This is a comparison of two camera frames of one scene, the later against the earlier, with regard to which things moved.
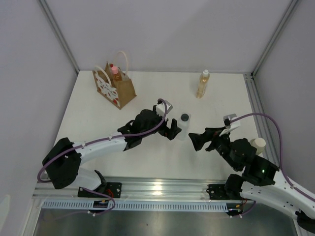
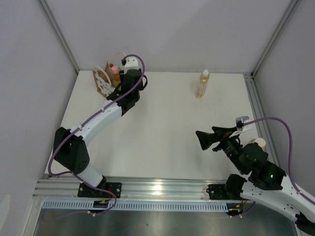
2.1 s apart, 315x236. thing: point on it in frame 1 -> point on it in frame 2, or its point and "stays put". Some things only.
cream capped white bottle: x=258 y=143 stays put
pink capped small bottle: x=117 y=75 stays put
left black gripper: x=172 y=132 -> x=122 y=73
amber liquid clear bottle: x=203 y=83 stays put
